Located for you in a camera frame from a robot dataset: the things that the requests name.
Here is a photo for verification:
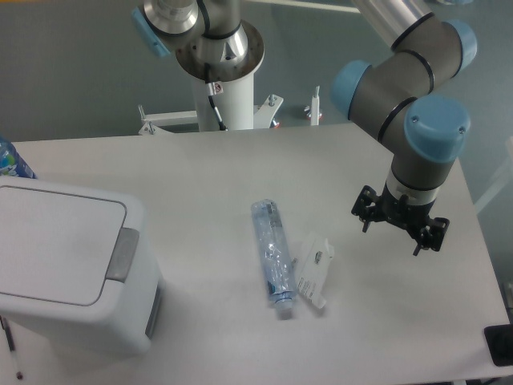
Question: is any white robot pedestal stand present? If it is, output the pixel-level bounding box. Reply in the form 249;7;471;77
137;22;325;136

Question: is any blue labelled bottle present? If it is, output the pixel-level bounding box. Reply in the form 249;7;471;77
1;137;38;179

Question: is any crushed clear plastic bottle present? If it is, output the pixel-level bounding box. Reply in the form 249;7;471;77
251;199;297;320

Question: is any white plastic wrapper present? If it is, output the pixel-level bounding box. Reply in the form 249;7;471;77
293;232;334;310

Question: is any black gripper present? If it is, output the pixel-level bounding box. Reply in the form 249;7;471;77
351;180;450;256

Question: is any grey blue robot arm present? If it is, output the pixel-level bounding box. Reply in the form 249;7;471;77
131;1;477;251

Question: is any white trash can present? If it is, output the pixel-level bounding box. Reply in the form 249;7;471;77
1;176;165;355

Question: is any black pen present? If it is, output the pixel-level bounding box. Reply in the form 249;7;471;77
1;316;24;381

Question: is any black device at edge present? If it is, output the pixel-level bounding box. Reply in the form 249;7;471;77
484;324;512;367

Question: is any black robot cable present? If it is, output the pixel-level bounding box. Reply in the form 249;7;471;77
203;62;229;132

